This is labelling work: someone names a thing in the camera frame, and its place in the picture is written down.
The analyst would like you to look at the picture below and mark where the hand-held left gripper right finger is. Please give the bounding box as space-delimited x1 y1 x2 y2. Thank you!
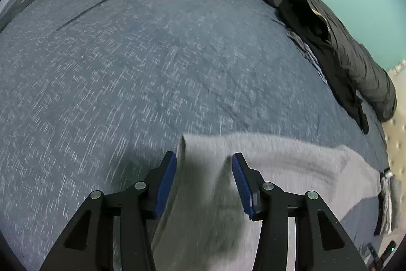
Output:
231 152 368 271

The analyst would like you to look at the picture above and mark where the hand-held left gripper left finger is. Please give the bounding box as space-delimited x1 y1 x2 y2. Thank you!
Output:
40 151 177 271

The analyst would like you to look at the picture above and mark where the grey knit sweater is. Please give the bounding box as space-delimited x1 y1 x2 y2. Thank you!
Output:
150 131 381 271

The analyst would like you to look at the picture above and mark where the stack of folded clothes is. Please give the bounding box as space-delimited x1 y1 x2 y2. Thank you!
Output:
374 168 403 236

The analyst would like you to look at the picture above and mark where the cream tufted headboard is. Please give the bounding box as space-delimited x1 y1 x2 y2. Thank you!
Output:
381 60 406 227

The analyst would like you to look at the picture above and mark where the bed with blue sheet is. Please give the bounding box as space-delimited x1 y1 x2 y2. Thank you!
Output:
0 0 391 271

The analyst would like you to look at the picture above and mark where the blue striped cloth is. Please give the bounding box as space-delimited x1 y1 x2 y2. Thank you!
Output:
285 28 329 86

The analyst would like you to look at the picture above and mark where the black garment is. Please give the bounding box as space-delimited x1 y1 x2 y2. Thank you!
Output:
278 0 370 135

